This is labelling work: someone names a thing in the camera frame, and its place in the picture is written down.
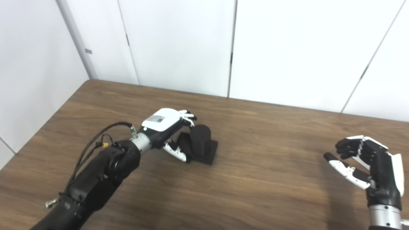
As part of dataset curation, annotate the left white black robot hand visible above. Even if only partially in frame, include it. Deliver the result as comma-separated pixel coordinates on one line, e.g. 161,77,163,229
142,108,197,163

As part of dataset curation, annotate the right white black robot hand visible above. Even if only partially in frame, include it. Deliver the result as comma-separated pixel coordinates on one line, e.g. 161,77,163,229
323,135,405,211

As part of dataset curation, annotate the black cylinder peg square base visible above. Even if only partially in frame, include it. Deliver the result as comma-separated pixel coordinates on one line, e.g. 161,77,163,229
177,125,219,165

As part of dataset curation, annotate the left thick black wrist cable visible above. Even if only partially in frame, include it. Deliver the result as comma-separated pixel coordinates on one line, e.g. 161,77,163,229
45,122,138,208

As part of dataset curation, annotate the thin wire with yellow plug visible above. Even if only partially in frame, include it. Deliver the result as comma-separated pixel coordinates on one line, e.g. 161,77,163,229
93,134,114,150

